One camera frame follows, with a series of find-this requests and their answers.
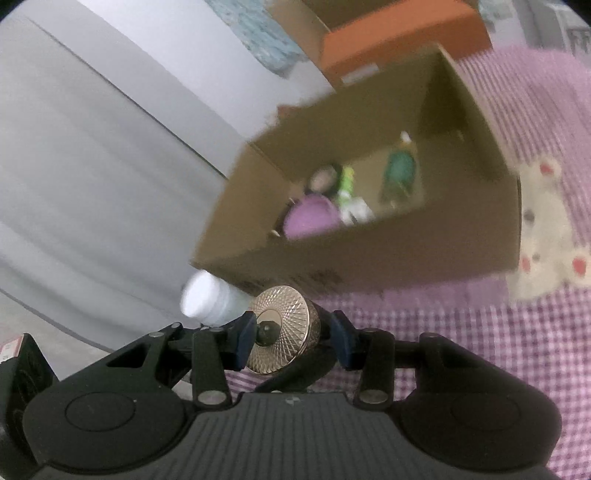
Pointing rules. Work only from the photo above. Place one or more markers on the pink plastic bowl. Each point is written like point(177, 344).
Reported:
point(309, 217)

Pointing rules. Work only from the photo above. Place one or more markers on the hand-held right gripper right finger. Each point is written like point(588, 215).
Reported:
point(344, 341)

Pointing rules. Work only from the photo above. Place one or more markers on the orange cardboard box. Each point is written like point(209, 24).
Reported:
point(392, 41)

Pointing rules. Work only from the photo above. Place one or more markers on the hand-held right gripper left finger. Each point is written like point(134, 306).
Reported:
point(242, 341)

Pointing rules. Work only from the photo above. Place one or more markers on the green dropper bottle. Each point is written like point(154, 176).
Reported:
point(400, 170)

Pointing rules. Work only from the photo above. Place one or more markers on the black tape roll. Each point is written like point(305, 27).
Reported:
point(323, 177)

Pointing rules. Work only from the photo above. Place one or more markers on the white bottle with green label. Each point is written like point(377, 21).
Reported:
point(207, 295)

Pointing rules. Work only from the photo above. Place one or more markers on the floral blue cloth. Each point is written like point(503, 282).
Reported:
point(263, 41)

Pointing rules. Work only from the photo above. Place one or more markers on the purple checkered tablecloth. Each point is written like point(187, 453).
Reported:
point(461, 323)

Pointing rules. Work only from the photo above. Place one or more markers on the green lip balm tube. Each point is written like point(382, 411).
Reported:
point(347, 184)

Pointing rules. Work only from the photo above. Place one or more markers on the white plug charger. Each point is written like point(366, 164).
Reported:
point(358, 213)

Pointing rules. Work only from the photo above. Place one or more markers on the large brown cardboard box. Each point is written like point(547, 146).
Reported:
point(415, 249)

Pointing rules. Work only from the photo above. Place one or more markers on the black jar with gold lid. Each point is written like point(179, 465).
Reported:
point(286, 304)

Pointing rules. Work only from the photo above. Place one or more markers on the white water dispenser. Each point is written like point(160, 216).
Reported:
point(572, 27)

